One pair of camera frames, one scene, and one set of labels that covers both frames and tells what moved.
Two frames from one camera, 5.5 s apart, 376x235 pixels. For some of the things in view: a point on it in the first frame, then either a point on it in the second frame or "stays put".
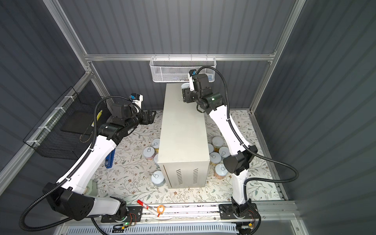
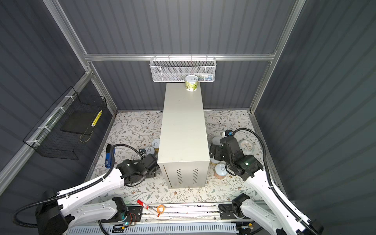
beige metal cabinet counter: (183, 149) stays put
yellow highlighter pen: (98, 117) stays put
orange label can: (220, 171) stays put
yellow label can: (215, 158) stays put
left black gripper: (149, 118) to (153, 174)
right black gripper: (186, 93) to (217, 153)
